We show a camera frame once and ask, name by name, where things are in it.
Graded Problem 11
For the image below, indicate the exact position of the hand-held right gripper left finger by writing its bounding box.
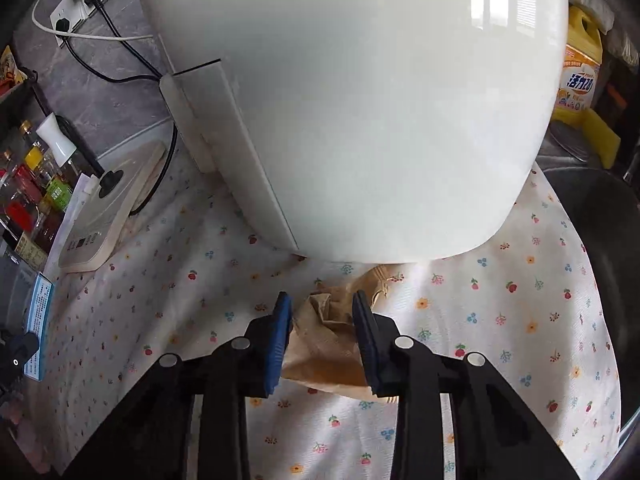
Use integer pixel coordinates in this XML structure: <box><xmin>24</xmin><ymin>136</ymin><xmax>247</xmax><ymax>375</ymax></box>
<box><xmin>60</xmin><ymin>291</ymin><xmax>294</xmax><ymax>480</ymax></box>

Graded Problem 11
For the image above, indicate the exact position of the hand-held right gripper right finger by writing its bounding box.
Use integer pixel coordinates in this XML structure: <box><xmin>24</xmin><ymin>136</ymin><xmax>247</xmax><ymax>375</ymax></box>
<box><xmin>351</xmin><ymin>290</ymin><xmax>583</xmax><ymax>480</ymax></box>

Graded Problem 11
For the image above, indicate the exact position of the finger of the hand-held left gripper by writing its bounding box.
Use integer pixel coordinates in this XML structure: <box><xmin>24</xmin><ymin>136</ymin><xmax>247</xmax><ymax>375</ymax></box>
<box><xmin>0</xmin><ymin>329</ymin><xmax>40</xmax><ymax>396</ymax></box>

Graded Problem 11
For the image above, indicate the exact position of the brown paper bag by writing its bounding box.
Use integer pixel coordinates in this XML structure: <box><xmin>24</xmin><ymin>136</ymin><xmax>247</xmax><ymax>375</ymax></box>
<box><xmin>281</xmin><ymin>266</ymin><xmax>401</xmax><ymax>403</ymax></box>

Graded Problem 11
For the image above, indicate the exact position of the blue printed card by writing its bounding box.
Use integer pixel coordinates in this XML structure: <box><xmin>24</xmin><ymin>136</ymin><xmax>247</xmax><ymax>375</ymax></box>
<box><xmin>24</xmin><ymin>272</ymin><xmax>55</xmax><ymax>383</ymax></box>

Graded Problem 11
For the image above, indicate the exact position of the floral tablecloth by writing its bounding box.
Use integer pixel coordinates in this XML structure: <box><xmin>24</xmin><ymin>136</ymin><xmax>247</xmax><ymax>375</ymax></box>
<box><xmin>35</xmin><ymin>160</ymin><xmax>623</xmax><ymax>480</ymax></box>

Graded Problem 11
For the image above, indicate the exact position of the beige induction cooker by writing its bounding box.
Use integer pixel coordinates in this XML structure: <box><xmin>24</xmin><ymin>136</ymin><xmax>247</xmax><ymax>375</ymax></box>
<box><xmin>58</xmin><ymin>141</ymin><xmax>167</xmax><ymax>273</ymax></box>

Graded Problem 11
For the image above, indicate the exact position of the row of condiment bottles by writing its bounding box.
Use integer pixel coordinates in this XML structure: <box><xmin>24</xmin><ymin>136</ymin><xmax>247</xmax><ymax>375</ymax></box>
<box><xmin>0</xmin><ymin>120</ymin><xmax>76</xmax><ymax>261</ymax></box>

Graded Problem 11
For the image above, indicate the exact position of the white plastic bottle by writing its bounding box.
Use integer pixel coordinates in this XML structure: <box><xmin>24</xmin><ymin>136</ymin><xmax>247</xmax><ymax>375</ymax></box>
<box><xmin>36</xmin><ymin>114</ymin><xmax>78</xmax><ymax>166</ymax></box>

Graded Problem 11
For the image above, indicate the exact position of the white kitchen appliance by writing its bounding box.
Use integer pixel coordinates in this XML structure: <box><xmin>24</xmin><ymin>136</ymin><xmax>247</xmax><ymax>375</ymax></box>
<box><xmin>131</xmin><ymin>0</ymin><xmax>571</xmax><ymax>265</ymax></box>

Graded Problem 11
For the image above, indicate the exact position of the orange snack packet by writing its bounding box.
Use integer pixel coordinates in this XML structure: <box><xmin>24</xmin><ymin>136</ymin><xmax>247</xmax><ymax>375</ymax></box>
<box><xmin>0</xmin><ymin>45</ymin><xmax>28</xmax><ymax>86</ymax></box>

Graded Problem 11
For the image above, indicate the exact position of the yellow sponge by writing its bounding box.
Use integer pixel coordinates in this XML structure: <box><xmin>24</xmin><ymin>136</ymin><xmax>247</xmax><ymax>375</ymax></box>
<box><xmin>580</xmin><ymin>107</ymin><xmax>622</xmax><ymax>170</ymax></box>

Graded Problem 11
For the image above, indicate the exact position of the yellow detergent jug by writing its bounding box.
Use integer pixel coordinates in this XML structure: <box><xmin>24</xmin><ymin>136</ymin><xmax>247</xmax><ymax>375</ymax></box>
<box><xmin>550</xmin><ymin>4</ymin><xmax>603</xmax><ymax>128</ymax></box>

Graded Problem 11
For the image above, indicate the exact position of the white power strip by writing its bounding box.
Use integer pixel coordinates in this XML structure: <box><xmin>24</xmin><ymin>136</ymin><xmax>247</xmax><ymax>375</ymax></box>
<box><xmin>50</xmin><ymin>0</ymin><xmax>133</xmax><ymax>48</ymax></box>

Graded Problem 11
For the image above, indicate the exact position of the black power cable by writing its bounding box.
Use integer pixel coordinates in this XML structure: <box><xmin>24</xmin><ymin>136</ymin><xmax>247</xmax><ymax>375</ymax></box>
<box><xmin>55</xmin><ymin>0</ymin><xmax>179</xmax><ymax>216</ymax></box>

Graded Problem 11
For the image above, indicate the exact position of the white power cable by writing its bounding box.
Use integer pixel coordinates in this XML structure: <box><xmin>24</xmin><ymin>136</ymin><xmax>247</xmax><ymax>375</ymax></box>
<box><xmin>31</xmin><ymin>0</ymin><xmax>156</xmax><ymax>43</ymax></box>

